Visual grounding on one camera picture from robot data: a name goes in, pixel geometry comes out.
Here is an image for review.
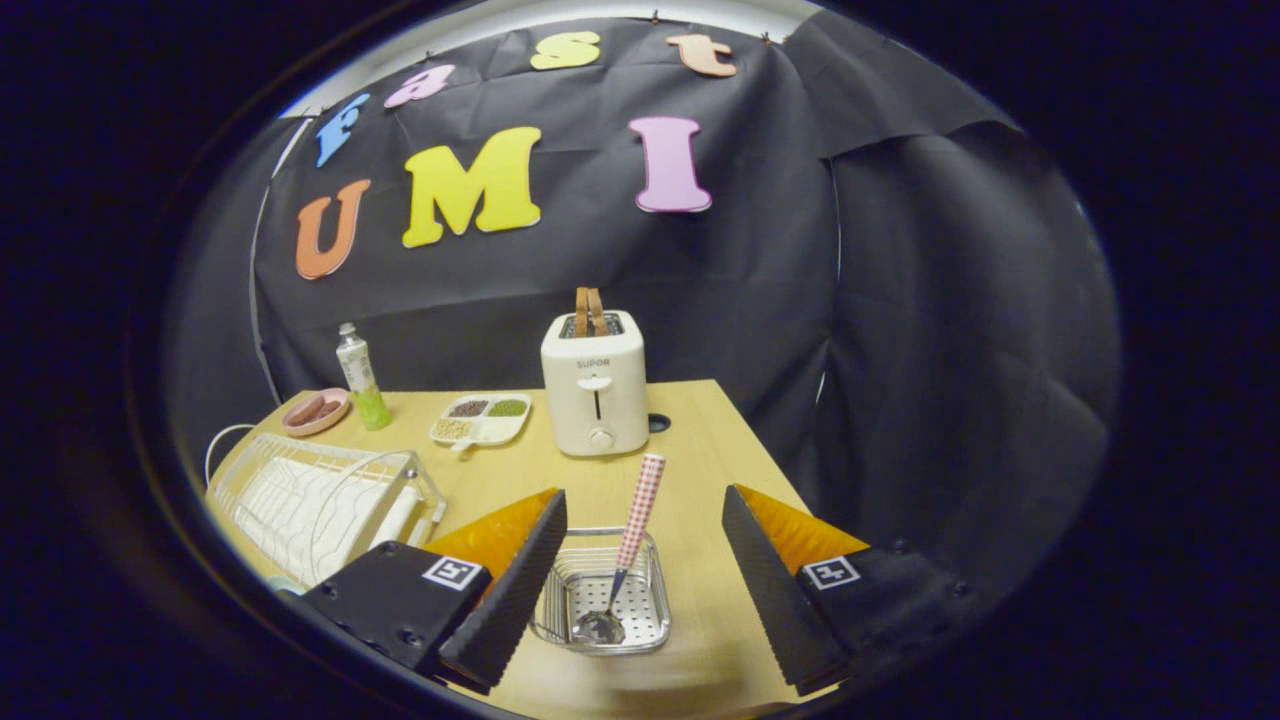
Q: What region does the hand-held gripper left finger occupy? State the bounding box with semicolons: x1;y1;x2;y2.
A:
300;488;568;696

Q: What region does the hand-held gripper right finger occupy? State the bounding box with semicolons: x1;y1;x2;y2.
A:
722;484;986;698

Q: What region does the metal wire basket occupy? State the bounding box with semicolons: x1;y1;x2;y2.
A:
530;527;672;657

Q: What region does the spoon with pink checked handle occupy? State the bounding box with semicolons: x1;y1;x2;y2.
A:
571;453;667;646

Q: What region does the white wire dish rack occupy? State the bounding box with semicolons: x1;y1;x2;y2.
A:
205;424;448;589

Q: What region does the pink oval plate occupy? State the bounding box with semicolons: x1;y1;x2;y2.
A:
281;388;352;438

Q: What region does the white divided bean tray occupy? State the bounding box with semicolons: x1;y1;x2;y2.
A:
430;393;533;453

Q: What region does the white toaster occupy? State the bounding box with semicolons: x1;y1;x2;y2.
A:
541;310;649;458

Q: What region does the green drink bottle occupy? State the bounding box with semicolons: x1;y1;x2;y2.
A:
336;322;393;432

